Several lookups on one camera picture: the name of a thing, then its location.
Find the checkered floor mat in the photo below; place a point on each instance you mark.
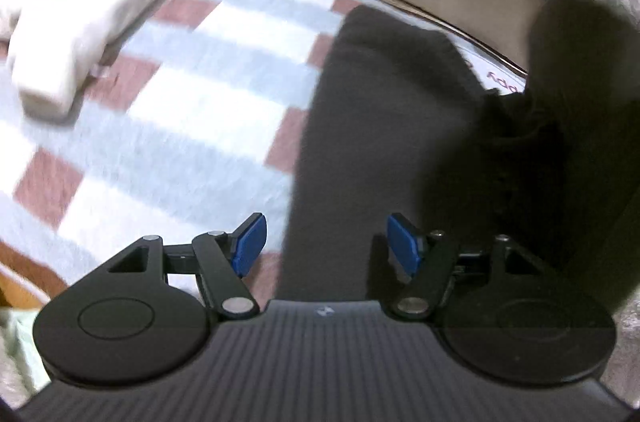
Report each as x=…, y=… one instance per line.
x=175, y=102

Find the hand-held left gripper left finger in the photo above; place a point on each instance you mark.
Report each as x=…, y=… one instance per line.
x=249, y=244

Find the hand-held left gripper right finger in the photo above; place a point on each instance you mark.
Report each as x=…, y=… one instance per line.
x=404, y=242

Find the light green cloth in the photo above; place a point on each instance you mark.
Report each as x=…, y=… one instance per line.
x=20, y=347

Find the dark grey knit sweater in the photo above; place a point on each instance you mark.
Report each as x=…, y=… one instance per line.
x=380, y=127

